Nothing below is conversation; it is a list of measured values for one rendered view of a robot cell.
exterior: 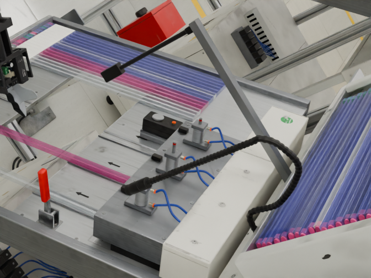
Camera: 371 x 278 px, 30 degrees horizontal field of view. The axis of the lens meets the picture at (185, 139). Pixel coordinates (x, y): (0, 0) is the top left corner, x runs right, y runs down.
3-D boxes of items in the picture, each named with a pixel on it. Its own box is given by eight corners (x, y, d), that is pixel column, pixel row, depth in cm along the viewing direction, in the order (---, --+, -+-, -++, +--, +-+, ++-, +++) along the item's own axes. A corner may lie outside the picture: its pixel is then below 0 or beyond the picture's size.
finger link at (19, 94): (44, 119, 123) (19, 86, 116) (19, 116, 126) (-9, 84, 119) (52, 105, 124) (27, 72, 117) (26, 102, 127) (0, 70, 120)
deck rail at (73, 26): (48, 39, 184) (48, 17, 180) (53, 37, 185) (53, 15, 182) (302, 126, 162) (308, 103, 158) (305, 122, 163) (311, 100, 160)
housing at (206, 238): (154, 306, 113) (162, 242, 105) (260, 159, 150) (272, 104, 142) (198, 327, 110) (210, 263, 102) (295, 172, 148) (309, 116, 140)
